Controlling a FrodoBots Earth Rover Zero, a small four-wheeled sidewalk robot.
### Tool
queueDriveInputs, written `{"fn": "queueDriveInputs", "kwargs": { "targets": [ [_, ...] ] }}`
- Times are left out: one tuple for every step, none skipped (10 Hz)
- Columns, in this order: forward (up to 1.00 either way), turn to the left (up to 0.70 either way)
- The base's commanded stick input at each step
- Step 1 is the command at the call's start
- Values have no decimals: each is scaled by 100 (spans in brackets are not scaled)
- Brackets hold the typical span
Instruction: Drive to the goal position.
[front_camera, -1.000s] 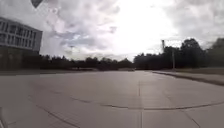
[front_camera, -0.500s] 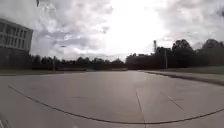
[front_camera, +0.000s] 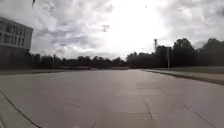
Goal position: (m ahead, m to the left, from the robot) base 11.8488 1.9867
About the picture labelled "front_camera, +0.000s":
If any pole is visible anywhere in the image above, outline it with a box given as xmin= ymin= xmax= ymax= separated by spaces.
xmin=166 ymin=46 xmax=171 ymax=70

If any row of dark trees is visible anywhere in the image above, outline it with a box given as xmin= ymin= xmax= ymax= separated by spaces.
xmin=0 ymin=37 xmax=224 ymax=70

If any grey concrete slab pavement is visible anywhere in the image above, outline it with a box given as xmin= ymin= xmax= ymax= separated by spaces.
xmin=0 ymin=68 xmax=224 ymax=128

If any dark grass strip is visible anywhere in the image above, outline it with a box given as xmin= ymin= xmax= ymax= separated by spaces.
xmin=0 ymin=68 xmax=99 ymax=76

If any grey building with windows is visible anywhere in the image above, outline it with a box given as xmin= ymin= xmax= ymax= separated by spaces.
xmin=0 ymin=16 xmax=34 ymax=69

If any tall thin tower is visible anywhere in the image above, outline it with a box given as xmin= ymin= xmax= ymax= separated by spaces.
xmin=153 ymin=38 xmax=158 ymax=54

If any pale raised ground strip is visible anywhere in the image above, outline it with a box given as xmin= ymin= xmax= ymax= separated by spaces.
xmin=141 ymin=67 xmax=224 ymax=86

